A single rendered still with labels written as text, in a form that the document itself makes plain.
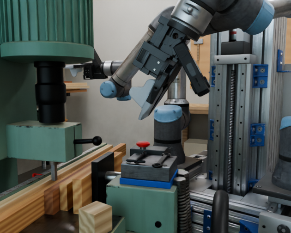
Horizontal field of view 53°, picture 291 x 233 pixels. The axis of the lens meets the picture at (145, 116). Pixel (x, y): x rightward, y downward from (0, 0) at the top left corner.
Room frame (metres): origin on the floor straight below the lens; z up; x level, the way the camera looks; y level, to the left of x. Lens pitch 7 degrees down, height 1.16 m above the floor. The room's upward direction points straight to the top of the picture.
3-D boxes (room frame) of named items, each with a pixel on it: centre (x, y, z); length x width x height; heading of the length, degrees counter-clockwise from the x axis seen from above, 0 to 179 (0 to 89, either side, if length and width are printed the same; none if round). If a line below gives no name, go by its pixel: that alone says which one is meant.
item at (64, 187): (0.66, 0.13, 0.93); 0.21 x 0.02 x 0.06; 164
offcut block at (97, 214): (0.47, 0.09, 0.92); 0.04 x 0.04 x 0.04; 54
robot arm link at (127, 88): (1.41, 0.11, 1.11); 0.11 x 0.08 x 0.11; 159
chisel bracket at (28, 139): (0.60, 0.21, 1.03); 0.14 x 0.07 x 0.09; 74
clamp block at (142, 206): (0.59, -0.01, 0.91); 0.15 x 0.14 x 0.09; 164
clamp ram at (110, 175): (0.61, 0.06, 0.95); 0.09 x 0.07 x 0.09; 164
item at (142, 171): (0.59, -0.01, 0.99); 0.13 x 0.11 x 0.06; 164
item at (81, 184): (0.65, 0.10, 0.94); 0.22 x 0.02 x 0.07; 164
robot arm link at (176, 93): (1.34, -0.14, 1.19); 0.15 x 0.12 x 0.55; 159
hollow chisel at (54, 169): (0.59, 0.19, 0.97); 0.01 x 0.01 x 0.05; 74
